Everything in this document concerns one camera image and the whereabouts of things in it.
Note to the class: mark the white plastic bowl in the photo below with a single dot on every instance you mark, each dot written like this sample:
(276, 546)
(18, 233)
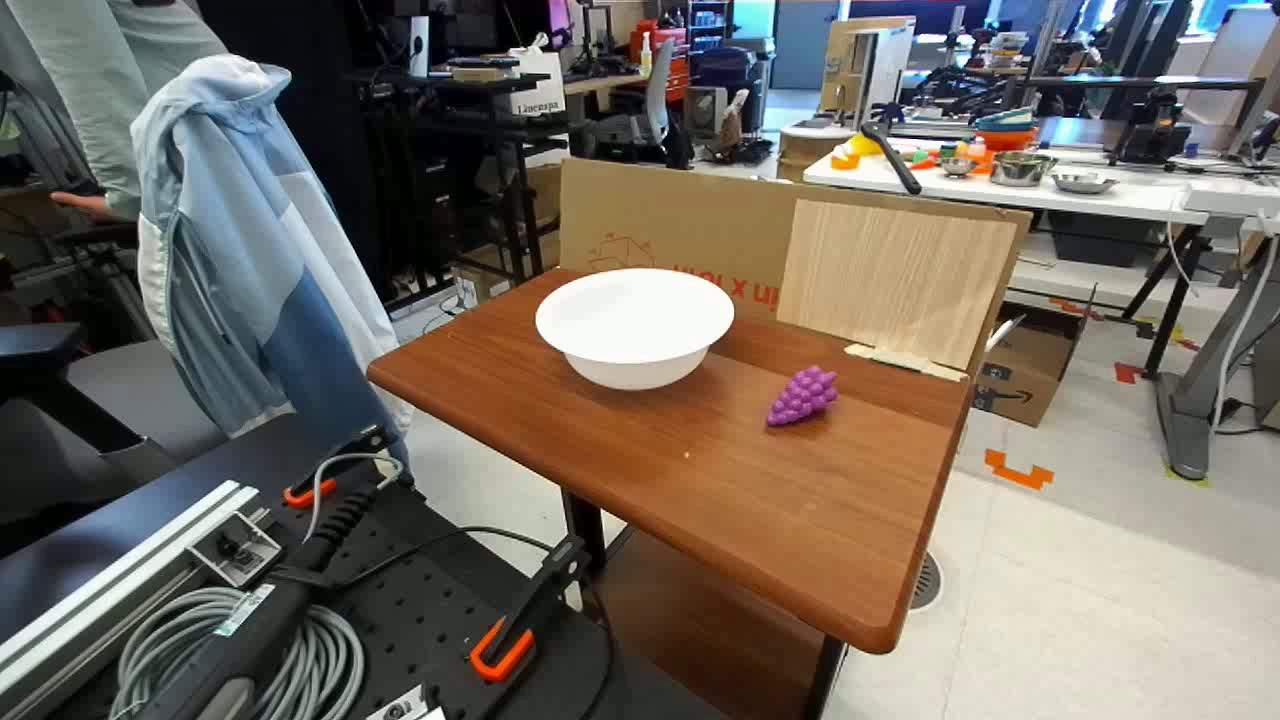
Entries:
(635, 330)

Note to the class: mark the purple plastic grapes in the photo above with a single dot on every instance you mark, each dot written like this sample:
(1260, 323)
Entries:
(802, 398)

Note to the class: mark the brown cardboard sheet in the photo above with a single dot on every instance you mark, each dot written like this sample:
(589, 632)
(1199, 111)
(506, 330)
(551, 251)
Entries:
(712, 227)

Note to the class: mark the black orange clamp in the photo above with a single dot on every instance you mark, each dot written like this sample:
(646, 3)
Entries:
(510, 641)

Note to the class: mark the brown wooden table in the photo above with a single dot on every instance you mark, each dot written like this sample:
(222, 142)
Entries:
(755, 554)

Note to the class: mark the light wooden board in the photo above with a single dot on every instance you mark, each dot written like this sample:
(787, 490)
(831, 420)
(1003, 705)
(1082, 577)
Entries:
(902, 281)

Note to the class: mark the blue white jacket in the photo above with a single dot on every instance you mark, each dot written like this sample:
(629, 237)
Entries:
(245, 271)

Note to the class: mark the open cardboard box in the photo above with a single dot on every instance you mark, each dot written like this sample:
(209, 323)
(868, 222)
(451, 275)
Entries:
(1026, 362)

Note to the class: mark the white desk background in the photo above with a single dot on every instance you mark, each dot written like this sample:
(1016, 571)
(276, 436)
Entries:
(1087, 185)

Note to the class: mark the person in green shirt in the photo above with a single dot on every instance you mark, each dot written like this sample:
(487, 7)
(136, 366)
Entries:
(106, 63)

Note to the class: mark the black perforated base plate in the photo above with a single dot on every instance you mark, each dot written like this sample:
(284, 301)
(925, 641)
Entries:
(362, 622)

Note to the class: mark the aluminium rail profile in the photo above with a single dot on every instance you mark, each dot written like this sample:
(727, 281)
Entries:
(64, 645)

